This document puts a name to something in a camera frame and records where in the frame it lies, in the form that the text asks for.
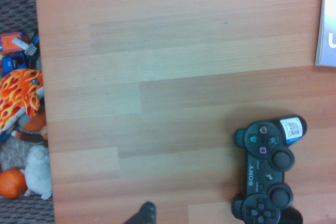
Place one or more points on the pale grey plush animal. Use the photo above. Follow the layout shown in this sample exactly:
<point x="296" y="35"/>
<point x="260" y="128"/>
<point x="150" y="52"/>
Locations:
<point x="38" y="171"/>

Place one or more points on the black Sony gamepad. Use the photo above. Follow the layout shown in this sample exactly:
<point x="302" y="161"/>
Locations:
<point x="262" y="182"/>

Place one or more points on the blue box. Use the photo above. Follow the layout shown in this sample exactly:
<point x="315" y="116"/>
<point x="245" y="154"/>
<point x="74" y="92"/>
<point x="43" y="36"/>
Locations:
<point x="11" y="64"/>

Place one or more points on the orange fruit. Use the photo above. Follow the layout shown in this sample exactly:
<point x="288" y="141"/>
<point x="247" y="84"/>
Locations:
<point x="11" y="183"/>

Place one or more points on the orange knitted plush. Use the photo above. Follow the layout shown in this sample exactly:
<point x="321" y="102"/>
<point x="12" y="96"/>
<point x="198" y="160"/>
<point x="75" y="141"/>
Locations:
<point x="35" y="124"/>

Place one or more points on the grey woven basket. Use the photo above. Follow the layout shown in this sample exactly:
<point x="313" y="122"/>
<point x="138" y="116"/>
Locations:
<point x="18" y="3"/>

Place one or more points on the blue orange toy pile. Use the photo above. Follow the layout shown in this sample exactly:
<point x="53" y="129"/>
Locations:
<point x="9" y="43"/>

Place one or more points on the magazine with white title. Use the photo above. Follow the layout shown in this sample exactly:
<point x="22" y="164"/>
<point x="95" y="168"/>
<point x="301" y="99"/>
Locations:
<point x="328" y="24"/>

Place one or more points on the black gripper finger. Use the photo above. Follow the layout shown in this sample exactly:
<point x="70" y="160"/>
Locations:
<point x="145" y="213"/>

